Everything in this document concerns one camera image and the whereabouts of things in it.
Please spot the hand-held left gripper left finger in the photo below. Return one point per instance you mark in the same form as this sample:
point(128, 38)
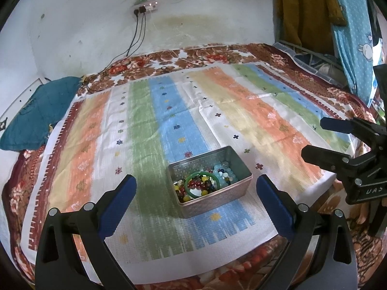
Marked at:
point(121, 205)

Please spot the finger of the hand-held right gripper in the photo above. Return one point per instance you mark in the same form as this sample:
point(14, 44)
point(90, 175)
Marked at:
point(323, 155)
point(335, 124)

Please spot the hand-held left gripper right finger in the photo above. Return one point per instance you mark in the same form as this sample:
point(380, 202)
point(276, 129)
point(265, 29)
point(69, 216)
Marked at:
point(276, 205)

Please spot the silver metal tin box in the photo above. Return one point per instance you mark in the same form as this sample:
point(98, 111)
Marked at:
point(211, 205)

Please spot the green jade bangle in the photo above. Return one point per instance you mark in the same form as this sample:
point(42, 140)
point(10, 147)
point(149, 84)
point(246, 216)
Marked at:
point(186, 184)

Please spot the striped woven mat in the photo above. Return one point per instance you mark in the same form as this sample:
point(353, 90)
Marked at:
point(145, 120)

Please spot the blue cartoon print cloth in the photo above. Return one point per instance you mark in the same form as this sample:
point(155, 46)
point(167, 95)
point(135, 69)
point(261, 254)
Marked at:
point(353, 36)

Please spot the mustard yellow garment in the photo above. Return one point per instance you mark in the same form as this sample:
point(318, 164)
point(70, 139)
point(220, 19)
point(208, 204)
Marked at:
point(302, 6)

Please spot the teal pillow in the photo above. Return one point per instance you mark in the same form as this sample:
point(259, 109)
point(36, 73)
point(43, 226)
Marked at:
point(39, 111)

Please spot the white power strip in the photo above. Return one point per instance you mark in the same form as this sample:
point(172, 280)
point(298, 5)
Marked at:
point(149, 6)

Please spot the white bed frame panel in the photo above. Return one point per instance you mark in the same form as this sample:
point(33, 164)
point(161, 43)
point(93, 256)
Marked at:
point(18, 102)

